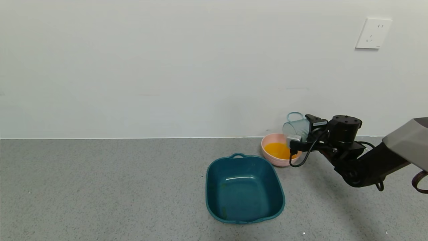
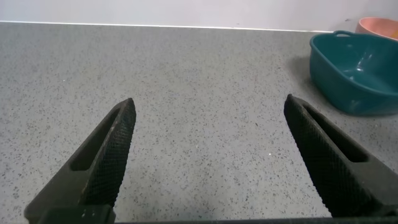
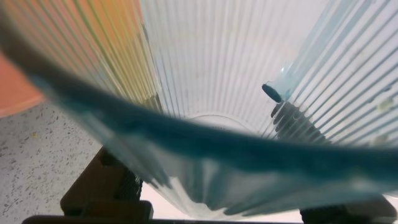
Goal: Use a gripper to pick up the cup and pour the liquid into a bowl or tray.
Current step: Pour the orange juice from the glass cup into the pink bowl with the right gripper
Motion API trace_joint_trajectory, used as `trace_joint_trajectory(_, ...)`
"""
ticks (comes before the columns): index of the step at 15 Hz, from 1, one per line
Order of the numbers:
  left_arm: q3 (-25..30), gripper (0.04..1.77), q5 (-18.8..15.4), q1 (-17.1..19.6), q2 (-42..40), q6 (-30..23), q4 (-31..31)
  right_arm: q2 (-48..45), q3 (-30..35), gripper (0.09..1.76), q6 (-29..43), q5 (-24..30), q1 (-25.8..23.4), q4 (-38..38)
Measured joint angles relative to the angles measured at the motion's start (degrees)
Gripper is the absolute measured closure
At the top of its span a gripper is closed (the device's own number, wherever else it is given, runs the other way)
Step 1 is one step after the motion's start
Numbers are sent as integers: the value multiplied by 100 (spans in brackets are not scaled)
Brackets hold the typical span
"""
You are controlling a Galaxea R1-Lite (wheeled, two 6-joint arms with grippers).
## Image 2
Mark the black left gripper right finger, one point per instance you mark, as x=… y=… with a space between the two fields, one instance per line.
x=339 y=174

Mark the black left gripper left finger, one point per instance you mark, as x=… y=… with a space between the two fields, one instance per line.
x=93 y=168

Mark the orange juice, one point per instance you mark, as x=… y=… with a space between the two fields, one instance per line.
x=395 y=35

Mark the pink bowl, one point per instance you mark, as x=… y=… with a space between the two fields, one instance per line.
x=374 y=26

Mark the teal plastic basin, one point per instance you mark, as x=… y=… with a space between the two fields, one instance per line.
x=339 y=77

